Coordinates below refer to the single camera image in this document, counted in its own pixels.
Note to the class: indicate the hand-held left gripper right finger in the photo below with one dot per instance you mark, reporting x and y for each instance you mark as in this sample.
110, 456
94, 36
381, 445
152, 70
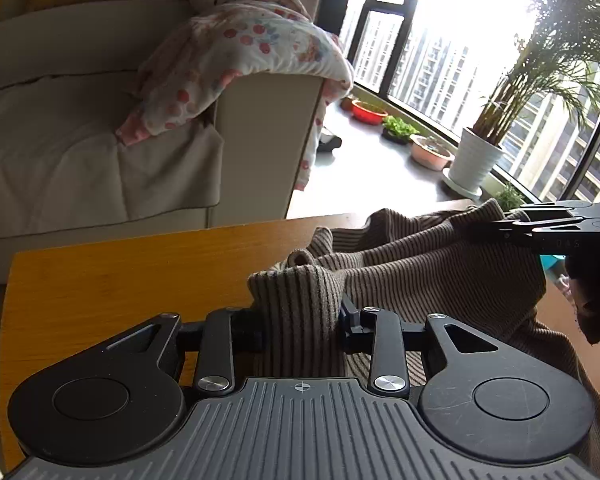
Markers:
349, 317

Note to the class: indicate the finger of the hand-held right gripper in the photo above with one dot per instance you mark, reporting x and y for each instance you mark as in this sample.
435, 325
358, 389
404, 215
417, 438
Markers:
520, 235
555, 210

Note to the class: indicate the floral printed blanket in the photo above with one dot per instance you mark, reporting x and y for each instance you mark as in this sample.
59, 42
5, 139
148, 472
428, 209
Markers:
260, 35

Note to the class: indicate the pink flower pot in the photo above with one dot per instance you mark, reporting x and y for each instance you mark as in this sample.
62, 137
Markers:
430, 157

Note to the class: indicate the green plant in black tray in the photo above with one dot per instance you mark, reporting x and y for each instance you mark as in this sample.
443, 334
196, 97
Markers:
400, 127

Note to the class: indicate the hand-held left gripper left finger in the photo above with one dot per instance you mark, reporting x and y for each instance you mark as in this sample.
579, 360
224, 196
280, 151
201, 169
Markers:
247, 331

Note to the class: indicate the beige sofa cover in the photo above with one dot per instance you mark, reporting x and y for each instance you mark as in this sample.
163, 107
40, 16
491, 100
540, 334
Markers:
55, 160

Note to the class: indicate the potted palm in white pot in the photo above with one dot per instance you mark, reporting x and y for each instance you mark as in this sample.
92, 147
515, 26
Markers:
475, 160

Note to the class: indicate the dark slipper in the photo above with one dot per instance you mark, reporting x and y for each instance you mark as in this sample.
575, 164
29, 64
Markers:
327, 144

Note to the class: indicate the white plant saucer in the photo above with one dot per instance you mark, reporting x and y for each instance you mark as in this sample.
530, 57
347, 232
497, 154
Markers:
462, 190

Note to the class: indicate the red flower pot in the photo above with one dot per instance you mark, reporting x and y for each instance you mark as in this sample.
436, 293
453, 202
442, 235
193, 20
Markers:
367, 114

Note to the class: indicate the beige sofa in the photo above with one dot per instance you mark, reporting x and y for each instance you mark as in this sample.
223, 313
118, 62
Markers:
260, 125

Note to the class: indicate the black window frame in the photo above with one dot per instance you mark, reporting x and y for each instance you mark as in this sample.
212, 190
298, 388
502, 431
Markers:
394, 60

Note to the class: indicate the small green plant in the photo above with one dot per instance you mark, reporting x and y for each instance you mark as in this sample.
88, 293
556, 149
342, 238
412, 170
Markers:
509, 197

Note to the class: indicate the brown striped sweater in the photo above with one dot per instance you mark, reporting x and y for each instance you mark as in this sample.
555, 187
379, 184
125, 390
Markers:
430, 280

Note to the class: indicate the turquoise thing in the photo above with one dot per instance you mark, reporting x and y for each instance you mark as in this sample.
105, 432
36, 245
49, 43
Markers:
552, 262

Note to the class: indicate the small brown flower pot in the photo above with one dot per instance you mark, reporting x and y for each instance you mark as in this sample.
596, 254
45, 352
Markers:
349, 104

